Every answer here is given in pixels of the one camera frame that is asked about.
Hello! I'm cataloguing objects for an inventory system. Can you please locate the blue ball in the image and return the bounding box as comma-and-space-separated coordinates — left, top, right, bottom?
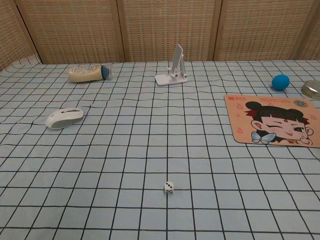
271, 74, 291, 91

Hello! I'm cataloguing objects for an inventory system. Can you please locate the pink cartoon girl mouse pad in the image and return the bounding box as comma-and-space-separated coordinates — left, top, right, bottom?
223, 94, 320, 149

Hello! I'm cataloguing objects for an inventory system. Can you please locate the cream bottle with blue cap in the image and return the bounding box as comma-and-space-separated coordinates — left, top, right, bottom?
68, 63, 115, 84

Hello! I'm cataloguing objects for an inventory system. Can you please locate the woven bamboo screen panel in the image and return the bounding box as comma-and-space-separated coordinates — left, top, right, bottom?
116, 0, 223, 62
16, 0, 126, 65
214, 0, 316, 62
0, 0, 39, 72
297, 0, 320, 62

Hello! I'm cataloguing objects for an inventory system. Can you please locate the light blue checked tablecloth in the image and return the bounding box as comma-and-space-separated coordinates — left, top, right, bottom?
0, 55, 320, 240

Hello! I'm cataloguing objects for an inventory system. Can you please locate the white folding phone stand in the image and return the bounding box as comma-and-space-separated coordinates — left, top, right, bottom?
154, 43, 189, 87

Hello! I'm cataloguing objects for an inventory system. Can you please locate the white and grey computer mouse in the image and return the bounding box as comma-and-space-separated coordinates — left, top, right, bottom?
45, 107, 84, 130

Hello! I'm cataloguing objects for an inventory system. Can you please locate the white die with blue dots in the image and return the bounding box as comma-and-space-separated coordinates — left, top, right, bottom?
163, 180, 175, 196

